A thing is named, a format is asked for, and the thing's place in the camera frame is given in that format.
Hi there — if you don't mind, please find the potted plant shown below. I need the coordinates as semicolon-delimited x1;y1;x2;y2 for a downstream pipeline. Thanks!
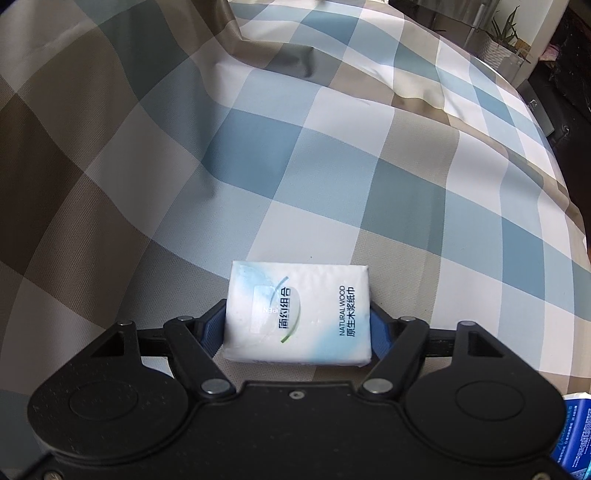
480;6;532;75

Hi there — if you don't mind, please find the checked blanket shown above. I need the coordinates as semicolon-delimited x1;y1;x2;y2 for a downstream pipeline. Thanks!
0;0;591;407

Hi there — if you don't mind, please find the blue tissue pack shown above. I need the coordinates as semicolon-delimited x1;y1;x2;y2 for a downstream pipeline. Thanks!
549;392;591;480

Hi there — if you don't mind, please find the black sofa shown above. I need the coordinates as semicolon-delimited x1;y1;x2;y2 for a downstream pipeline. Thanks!
517;0;591;245

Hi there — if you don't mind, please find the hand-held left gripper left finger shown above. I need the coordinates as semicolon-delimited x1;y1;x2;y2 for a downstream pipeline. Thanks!
88;300;234;400

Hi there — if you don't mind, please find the glass side table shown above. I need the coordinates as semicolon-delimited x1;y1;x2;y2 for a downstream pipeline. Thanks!
392;0;497;47

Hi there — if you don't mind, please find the white pocket tissue pack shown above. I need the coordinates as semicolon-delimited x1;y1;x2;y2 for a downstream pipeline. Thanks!
218;261;375;367

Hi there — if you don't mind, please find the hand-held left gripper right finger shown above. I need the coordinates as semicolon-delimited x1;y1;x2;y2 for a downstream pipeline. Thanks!
362;302;505;400

